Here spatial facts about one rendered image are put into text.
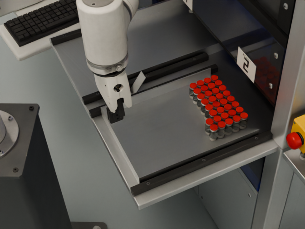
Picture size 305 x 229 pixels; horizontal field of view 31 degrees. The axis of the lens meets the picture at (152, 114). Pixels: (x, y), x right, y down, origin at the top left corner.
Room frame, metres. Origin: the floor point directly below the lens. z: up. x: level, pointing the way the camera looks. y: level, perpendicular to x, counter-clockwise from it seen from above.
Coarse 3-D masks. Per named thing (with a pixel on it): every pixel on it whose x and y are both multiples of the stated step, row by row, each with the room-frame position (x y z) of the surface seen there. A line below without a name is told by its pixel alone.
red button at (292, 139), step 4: (292, 132) 0.79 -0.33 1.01; (288, 136) 0.78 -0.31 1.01; (292, 136) 0.78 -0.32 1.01; (296, 136) 0.78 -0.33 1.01; (288, 140) 0.78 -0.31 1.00; (292, 140) 0.77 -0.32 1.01; (296, 140) 0.77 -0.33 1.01; (300, 140) 0.77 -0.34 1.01; (288, 144) 0.78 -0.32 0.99; (292, 144) 0.77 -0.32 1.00; (296, 144) 0.76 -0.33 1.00; (300, 144) 0.76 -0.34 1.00; (292, 148) 0.76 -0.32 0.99; (296, 148) 0.76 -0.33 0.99
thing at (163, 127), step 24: (144, 96) 1.04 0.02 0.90; (168, 96) 1.05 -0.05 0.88; (120, 120) 0.97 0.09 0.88; (144, 120) 0.97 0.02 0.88; (168, 120) 0.96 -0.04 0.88; (192, 120) 0.96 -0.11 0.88; (120, 144) 0.87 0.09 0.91; (144, 144) 0.88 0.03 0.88; (168, 144) 0.88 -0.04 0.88; (192, 144) 0.87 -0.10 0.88; (216, 144) 0.87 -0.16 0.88; (144, 168) 0.81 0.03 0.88; (168, 168) 0.79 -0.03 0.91
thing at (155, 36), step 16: (176, 0) 1.46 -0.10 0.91; (144, 16) 1.42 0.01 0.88; (160, 16) 1.41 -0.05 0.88; (176, 16) 1.41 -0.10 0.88; (192, 16) 1.40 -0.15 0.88; (128, 32) 1.34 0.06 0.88; (144, 32) 1.34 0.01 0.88; (160, 32) 1.33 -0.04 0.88; (176, 32) 1.33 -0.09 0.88; (192, 32) 1.32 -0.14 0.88; (208, 32) 1.32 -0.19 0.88; (128, 48) 1.27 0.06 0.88; (144, 48) 1.26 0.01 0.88; (160, 48) 1.26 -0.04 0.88; (176, 48) 1.25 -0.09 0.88; (192, 48) 1.25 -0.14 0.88; (208, 48) 1.22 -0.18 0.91; (128, 64) 1.20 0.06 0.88; (144, 64) 1.19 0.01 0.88; (160, 64) 1.15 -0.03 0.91
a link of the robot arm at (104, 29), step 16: (80, 0) 0.80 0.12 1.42; (96, 0) 0.79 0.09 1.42; (112, 0) 0.79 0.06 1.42; (80, 16) 0.78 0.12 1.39; (96, 16) 0.76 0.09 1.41; (112, 16) 0.77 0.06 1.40; (128, 16) 0.82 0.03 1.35; (96, 32) 0.76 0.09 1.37; (112, 32) 0.77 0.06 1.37; (96, 48) 0.76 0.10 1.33; (112, 48) 0.76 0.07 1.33; (96, 64) 0.77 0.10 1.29; (112, 64) 0.76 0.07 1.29
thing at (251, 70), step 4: (240, 48) 1.05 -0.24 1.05; (240, 52) 1.05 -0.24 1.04; (240, 56) 1.05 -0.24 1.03; (244, 56) 1.03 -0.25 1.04; (240, 60) 1.04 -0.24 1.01; (244, 60) 1.03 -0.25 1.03; (248, 60) 1.01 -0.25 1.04; (240, 64) 1.04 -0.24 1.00; (252, 64) 0.99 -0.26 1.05; (248, 68) 1.01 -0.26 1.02; (252, 68) 0.99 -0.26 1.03; (248, 72) 1.01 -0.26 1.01; (252, 72) 0.99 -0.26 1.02; (248, 76) 1.00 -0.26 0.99; (252, 76) 0.99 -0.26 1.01; (252, 80) 0.99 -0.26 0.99
